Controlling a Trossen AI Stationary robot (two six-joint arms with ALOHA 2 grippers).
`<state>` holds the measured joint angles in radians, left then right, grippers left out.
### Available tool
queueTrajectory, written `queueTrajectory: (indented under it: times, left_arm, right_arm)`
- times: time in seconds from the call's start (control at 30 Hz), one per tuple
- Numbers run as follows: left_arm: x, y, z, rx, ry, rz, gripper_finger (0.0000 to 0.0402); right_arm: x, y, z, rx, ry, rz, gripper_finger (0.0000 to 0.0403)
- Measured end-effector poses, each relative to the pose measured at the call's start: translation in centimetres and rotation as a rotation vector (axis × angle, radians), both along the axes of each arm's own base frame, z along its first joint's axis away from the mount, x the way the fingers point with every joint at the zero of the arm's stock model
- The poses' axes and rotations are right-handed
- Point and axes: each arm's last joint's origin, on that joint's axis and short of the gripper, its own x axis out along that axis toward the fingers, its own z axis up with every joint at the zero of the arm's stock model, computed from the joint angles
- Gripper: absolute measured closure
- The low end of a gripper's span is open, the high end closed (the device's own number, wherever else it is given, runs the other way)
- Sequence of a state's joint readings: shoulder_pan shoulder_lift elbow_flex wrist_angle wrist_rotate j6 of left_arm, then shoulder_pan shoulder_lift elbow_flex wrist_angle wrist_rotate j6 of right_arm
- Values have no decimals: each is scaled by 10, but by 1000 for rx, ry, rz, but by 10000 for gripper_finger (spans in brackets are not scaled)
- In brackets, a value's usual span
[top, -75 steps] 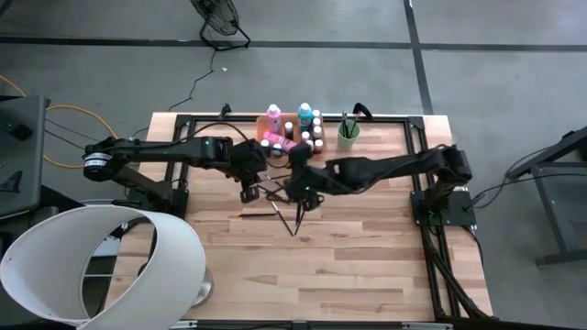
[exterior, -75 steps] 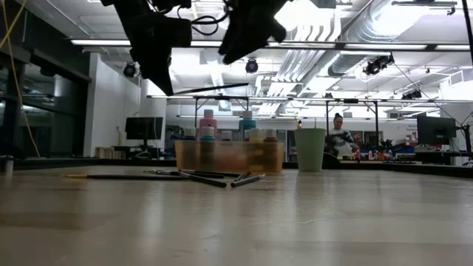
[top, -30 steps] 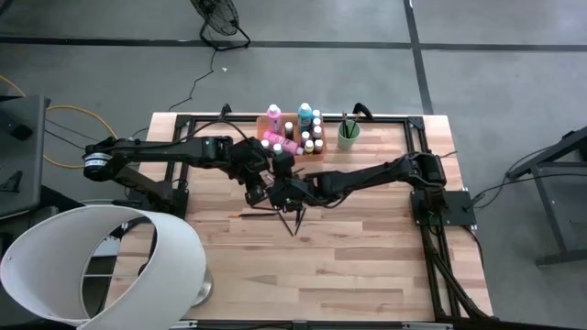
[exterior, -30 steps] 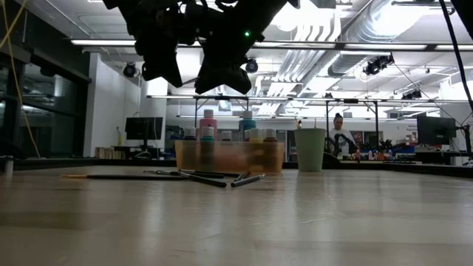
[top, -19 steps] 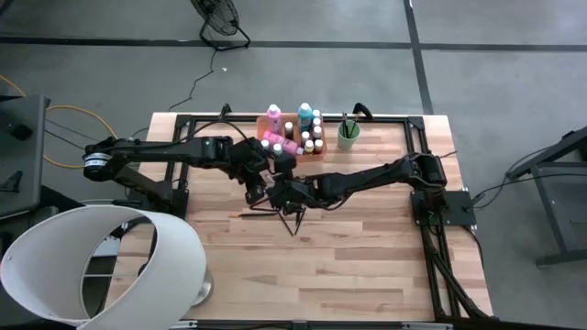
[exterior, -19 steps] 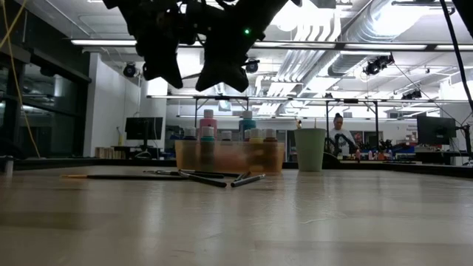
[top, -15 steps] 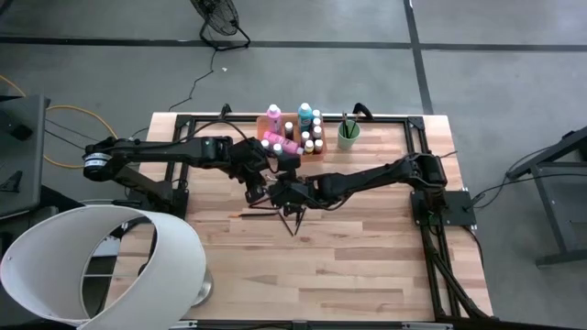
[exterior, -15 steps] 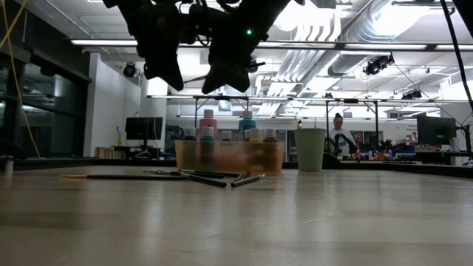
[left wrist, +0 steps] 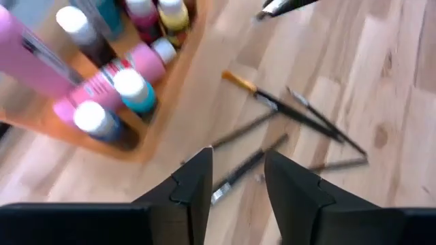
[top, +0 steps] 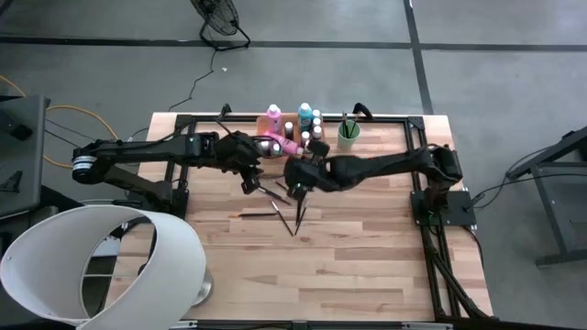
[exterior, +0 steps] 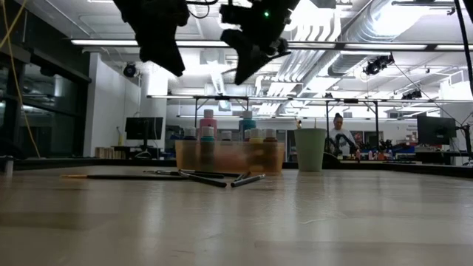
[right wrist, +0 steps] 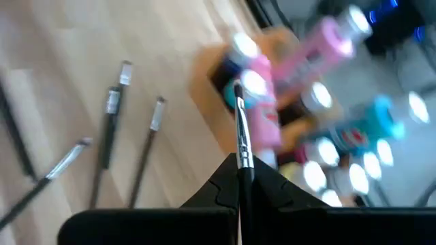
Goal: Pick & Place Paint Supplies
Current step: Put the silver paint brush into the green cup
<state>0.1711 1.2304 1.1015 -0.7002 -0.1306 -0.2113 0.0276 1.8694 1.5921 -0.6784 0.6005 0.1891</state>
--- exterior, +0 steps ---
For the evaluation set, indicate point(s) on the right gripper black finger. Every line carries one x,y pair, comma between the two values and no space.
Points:
247,55

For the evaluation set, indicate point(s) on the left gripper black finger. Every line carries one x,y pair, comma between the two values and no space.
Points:
162,48

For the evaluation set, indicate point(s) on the large teal paint bottle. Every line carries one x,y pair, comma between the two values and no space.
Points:
247,123

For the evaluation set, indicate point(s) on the black ceiling spotlight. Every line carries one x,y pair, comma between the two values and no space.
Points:
129,69

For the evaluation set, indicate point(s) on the long ceiling light bar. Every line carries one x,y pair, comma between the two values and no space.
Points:
103,43

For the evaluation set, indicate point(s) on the black computer monitor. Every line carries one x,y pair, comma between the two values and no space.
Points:
436,129
144,128

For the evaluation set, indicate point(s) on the green plastic cup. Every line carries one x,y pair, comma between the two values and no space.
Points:
310,151

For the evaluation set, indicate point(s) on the paintbrush with light tip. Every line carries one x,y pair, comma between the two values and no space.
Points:
244,174

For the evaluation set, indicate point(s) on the stack of wooden boards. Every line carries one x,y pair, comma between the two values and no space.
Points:
103,153

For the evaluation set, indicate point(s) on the person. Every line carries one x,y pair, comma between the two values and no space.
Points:
341,138

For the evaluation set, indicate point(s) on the thick black paintbrush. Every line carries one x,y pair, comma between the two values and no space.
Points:
207,180

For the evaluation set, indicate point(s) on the black ceiling track light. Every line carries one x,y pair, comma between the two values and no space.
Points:
412,94

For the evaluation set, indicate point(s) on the black ceiling camera cluster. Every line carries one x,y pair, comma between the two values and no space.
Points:
375,66

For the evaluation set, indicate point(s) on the black metal rack frame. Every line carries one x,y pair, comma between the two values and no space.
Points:
376,118

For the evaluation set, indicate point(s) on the small white post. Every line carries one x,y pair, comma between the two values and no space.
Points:
8,166

